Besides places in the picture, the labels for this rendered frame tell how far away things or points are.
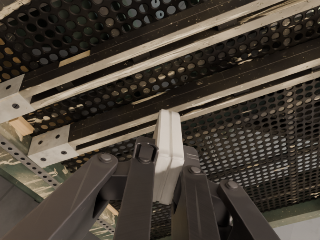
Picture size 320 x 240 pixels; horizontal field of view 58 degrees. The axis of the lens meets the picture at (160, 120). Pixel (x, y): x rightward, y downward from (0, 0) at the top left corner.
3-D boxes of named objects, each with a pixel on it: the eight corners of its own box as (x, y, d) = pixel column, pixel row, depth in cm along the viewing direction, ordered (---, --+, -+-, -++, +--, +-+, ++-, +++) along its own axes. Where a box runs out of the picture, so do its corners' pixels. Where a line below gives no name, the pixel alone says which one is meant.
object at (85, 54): (59, 61, 66) (57, 68, 64) (90, 49, 65) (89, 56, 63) (66, 71, 68) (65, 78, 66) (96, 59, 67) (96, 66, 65)
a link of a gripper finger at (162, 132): (156, 204, 16) (143, 201, 16) (160, 145, 22) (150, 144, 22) (170, 156, 15) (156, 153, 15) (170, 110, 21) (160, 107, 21)
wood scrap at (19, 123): (10, 117, 78) (8, 122, 76) (19, 114, 77) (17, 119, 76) (25, 131, 82) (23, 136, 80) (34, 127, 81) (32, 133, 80)
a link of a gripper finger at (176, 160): (170, 156, 15) (185, 160, 15) (170, 110, 21) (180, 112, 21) (156, 204, 16) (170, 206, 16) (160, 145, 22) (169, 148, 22)
